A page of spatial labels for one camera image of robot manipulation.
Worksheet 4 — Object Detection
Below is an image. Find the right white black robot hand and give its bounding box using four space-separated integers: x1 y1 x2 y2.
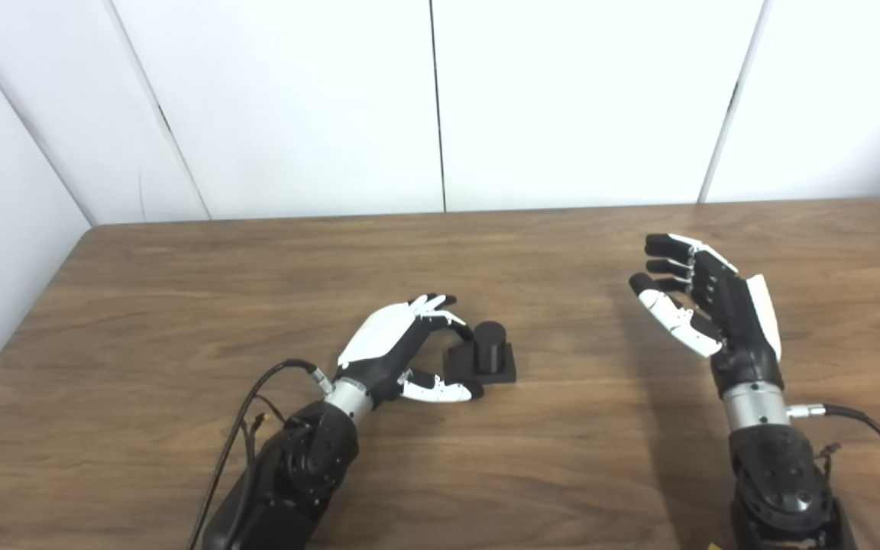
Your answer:
629 233 785 399

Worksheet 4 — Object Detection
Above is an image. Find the thin arm wire bundle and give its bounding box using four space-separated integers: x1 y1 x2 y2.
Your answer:
238 412 289 468
814 442 843 491

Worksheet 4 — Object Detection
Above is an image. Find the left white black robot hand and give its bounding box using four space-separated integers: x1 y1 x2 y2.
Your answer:
337 293 485 405

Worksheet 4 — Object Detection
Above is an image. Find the thin right arm wire bundle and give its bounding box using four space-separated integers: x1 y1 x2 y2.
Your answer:
814 442 843 491

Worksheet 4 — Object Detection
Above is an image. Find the thick black right wrist cable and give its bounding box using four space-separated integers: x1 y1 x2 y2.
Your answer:
787 403 880 506

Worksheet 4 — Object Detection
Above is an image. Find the thin left arm wire bundle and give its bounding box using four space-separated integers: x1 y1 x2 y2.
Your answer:
238 412 289 468

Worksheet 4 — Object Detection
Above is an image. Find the black peg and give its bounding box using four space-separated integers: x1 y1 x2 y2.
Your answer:
442 321 518 385

